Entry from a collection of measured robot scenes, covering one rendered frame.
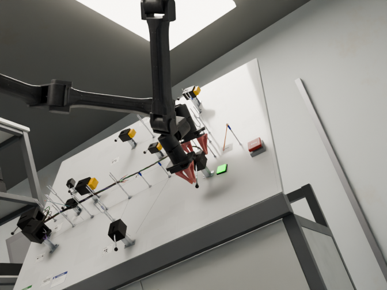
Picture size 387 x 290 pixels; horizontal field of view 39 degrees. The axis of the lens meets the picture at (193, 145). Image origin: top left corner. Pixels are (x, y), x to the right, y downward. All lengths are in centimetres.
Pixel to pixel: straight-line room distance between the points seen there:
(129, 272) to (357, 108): 248
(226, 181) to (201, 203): 12
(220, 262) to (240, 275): 8
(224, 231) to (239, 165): 29
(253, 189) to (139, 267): 47
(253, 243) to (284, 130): 240
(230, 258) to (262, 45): 280
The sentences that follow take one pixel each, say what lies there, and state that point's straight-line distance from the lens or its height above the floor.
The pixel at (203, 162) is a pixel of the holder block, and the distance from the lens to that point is 197.
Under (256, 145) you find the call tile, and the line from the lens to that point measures 194.
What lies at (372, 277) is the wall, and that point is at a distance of 386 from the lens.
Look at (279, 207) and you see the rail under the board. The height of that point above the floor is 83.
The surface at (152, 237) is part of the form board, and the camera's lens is 194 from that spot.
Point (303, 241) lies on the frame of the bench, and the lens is 174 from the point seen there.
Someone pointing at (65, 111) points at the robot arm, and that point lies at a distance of 188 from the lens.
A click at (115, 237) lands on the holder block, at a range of 193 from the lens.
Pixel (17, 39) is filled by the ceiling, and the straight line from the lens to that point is 368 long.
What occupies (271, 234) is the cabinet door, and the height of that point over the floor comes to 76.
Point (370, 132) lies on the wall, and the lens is 393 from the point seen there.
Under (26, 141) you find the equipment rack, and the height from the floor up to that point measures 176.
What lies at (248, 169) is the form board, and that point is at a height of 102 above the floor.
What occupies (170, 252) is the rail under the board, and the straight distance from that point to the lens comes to 185.
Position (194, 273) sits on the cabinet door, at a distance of 186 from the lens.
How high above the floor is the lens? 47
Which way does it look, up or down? 21 degrees up
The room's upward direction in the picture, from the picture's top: 20 degrees counter-clockwise
